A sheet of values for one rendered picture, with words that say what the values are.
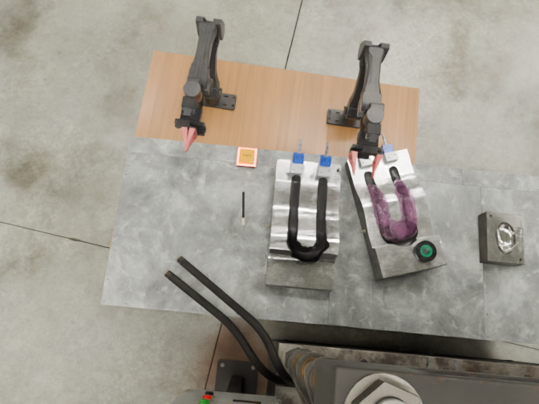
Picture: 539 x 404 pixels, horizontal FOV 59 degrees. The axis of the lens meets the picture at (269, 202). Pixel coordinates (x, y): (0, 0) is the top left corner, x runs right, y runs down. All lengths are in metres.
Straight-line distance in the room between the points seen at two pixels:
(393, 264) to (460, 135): 1.50
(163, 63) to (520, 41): 2.41
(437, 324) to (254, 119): 1.12
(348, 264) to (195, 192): 0.69
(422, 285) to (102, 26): 2.49
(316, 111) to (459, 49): 1.58
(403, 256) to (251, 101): 0.91
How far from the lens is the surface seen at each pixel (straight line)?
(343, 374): 0.72
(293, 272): 1.87
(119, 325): 2.80
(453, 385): 0.77
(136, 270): 1.97
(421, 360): 2.05
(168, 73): 2.23
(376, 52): 1.81
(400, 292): 2.01
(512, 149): 3.34
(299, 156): 1.90
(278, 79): 2.20
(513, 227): 2.16
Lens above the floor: 2.71
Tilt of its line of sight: 75 degrees down
